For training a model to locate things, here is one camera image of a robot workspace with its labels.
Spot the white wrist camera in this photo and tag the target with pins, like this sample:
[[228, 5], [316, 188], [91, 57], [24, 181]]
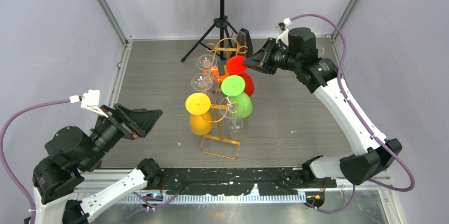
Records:
[[89, 101], [283, 31]]

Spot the clear wine glass back right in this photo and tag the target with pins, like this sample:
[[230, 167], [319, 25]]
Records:
[[206, 62]]

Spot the black taped front rail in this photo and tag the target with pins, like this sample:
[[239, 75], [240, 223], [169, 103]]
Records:
[[230, 181]]

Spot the green silicone wine glass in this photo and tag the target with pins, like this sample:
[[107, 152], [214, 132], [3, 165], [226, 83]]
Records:
[[234, 85]]

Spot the clear wine glass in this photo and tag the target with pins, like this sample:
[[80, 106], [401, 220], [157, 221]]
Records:
[[232, 108], [204, 82], [206, 62]]

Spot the orange toy block piece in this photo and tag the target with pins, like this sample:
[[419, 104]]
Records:
[[215, 72]]

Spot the clear wine glass back left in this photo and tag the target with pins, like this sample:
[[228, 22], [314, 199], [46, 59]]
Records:
[[204, 82]]

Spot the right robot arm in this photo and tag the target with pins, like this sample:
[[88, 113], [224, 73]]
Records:
[[371, 154]]

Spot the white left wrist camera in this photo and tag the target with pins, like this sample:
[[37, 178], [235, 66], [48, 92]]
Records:
[[89, 101]]

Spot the black metronome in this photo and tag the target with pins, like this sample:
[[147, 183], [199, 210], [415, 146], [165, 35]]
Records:
[[245, 45]]

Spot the red silicone wine glass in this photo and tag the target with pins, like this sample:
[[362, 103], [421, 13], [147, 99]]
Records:
[[235, 67]]

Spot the clear tall flute glass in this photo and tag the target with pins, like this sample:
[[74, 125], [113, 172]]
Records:
[[321, 50]]

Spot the white slotted cable duct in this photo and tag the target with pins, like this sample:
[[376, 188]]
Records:
[[253, 197]]

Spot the gold wire wine glass rack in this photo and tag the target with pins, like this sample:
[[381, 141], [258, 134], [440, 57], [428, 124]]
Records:
[[224, 135]]

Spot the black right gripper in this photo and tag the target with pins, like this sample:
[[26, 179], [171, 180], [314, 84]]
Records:
[[253, 62]]

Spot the yellow silicone wine glass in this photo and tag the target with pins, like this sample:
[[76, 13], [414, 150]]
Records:
[[198, 106]]

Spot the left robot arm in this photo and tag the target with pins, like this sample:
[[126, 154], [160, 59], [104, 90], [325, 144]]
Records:
[[72, 152]]

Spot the clear wine glass front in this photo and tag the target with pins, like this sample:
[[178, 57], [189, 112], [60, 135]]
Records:
[[232, 108]]

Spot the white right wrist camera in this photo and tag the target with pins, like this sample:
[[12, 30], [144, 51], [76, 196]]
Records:
[[283, 31]]

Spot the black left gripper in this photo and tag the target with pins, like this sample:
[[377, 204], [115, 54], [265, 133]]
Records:
[[141, 121]]

